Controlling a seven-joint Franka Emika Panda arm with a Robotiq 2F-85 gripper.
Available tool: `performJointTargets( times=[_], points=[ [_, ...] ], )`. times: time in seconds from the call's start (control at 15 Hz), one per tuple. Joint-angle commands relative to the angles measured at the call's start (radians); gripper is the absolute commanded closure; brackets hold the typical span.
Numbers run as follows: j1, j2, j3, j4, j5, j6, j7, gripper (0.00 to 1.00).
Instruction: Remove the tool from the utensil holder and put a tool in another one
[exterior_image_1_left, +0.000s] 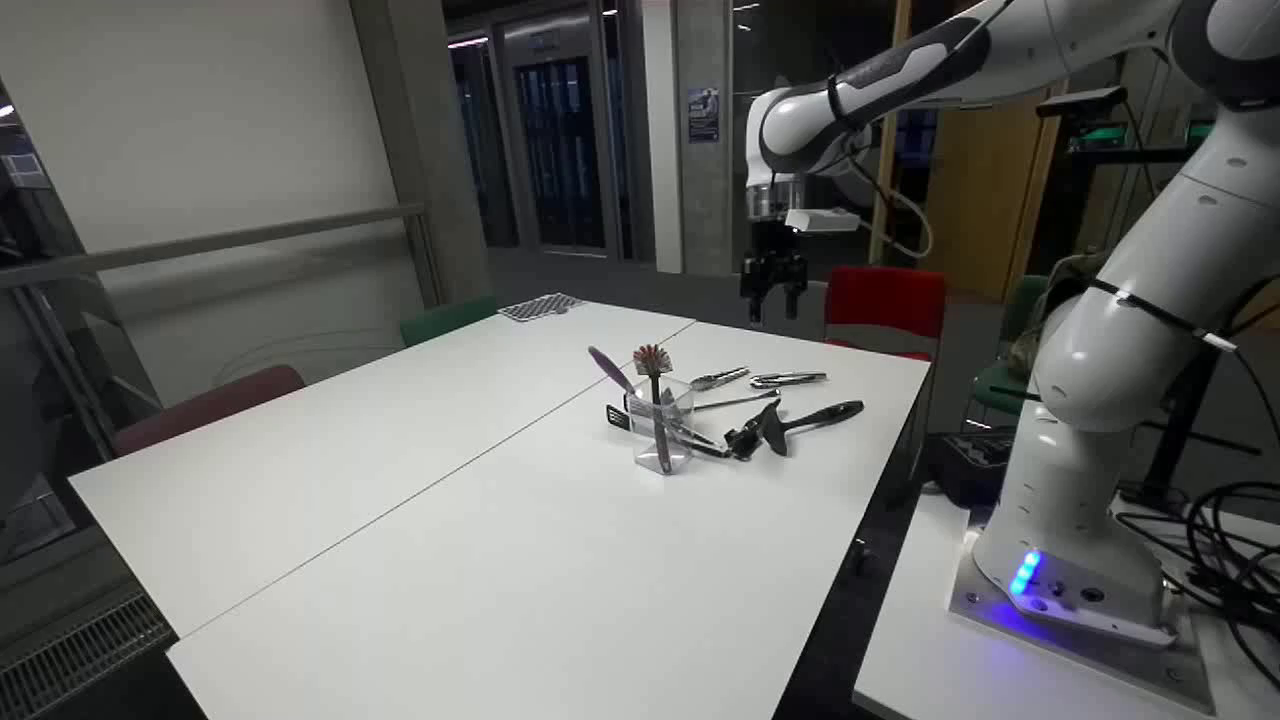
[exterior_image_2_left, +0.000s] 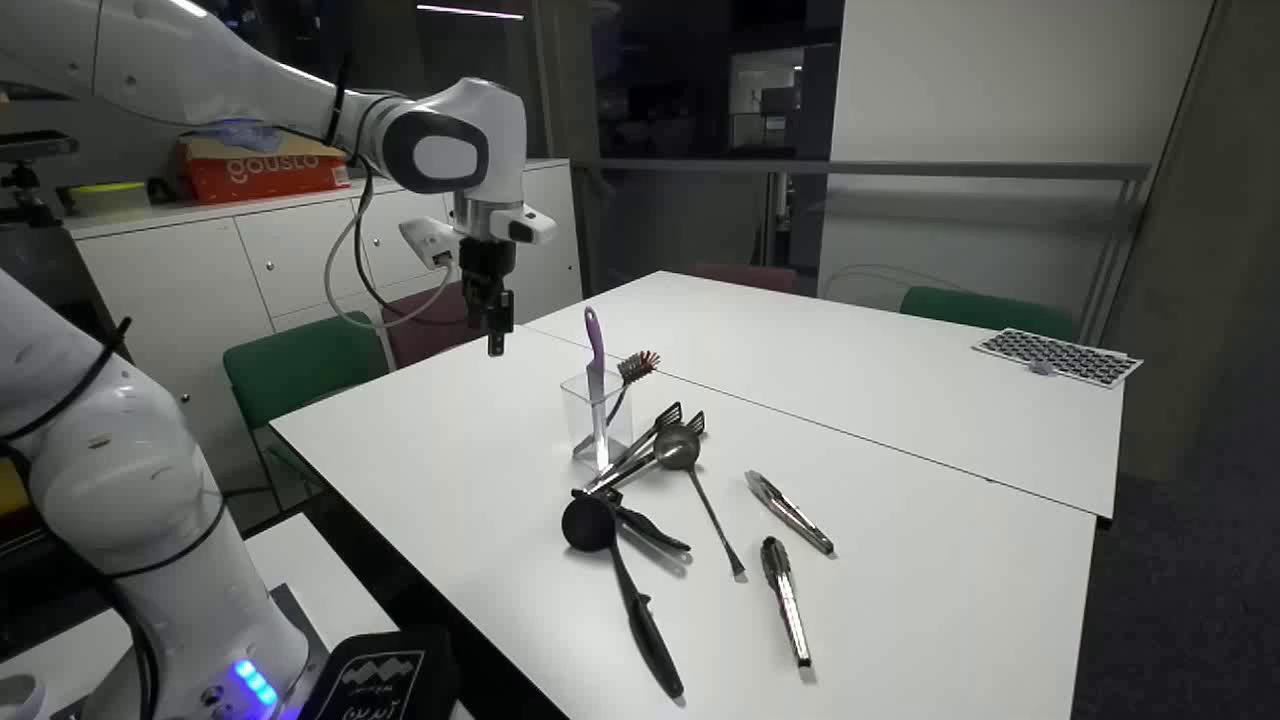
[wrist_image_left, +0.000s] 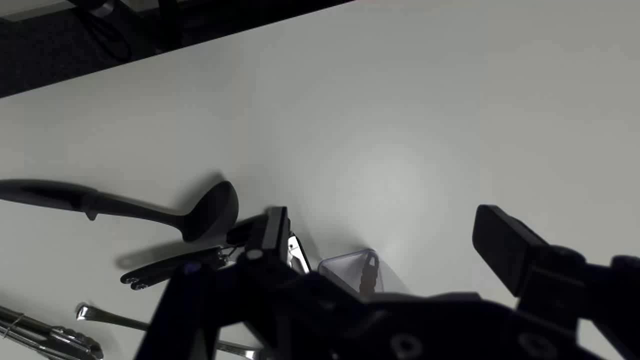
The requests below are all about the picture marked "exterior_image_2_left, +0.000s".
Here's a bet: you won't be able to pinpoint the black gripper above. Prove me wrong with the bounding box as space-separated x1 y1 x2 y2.
462 237 519 361

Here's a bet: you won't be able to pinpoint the black ladle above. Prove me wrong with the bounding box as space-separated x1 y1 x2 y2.
557 486 693 710

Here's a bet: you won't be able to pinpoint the upright silver utensil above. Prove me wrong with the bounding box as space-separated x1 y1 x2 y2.
579 304 618 465

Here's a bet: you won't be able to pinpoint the dark red chair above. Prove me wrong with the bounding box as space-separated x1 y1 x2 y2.
377 285 500 373
686 255 813 296

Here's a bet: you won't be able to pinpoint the steel tongs with slotted tips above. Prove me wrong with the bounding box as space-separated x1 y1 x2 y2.
579 396 712 499

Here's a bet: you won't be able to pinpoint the green chair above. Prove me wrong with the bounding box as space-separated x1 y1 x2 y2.
898 280 1081 344
221 308 396 504

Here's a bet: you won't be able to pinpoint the white cabinet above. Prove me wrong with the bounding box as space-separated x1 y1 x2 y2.
65 156 583 496

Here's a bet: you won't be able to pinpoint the steel spoon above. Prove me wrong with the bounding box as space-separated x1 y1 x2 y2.
662 438 753 585

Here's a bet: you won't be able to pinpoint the orange box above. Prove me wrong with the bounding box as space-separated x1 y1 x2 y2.
175 129 353 208

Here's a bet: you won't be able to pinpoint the blue cloth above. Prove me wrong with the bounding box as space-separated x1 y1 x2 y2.
198 116 292 154

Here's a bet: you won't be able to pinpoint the small steel tongs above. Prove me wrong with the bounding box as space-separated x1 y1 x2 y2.
741 469 841 559

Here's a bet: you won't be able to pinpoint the steel tongs with black grip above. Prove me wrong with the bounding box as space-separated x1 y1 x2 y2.
755 532 822 677

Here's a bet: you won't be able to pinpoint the black control box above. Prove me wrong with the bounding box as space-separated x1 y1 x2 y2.
298 631 437 720

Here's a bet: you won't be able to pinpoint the yellow-green container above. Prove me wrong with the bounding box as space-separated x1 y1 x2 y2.
65 178 153 221

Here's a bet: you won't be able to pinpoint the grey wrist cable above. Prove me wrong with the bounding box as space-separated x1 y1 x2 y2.
318 77 463 337

